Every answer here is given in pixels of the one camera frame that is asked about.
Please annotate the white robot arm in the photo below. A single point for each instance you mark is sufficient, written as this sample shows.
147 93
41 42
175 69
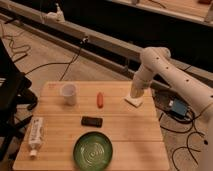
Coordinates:
155 61

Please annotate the orange carrot toy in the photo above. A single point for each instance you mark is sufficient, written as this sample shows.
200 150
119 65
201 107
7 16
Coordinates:
100 100

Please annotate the white sponge block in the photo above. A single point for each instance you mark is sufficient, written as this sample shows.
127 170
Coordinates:
136 102

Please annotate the white plastic cup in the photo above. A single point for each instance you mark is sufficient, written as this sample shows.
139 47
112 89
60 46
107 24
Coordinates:
69 93

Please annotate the black remote control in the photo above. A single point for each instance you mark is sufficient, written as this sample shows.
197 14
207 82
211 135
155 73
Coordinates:
91 121

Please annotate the green glass plate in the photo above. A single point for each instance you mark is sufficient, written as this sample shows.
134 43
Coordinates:
93 151

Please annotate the blue power box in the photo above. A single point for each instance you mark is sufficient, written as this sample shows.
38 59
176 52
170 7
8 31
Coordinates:
178 108

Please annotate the white toothpaste tube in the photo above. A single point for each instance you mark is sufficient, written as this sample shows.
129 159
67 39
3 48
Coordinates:
35 136

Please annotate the black office chair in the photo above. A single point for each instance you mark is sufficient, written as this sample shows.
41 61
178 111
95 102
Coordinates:
14 90

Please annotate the grey metal rail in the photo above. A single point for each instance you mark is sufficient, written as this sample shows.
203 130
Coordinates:
118 32

